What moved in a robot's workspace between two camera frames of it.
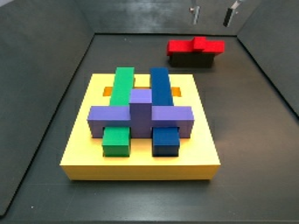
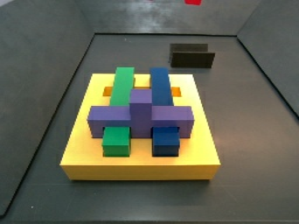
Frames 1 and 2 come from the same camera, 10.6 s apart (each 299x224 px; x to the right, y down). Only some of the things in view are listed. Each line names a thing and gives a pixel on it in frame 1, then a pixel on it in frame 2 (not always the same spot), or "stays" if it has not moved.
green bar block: [116, 139] stays
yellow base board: [84, 163] stays
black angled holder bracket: [196, 59] stays
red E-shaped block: [199, 43] to [195, 3]
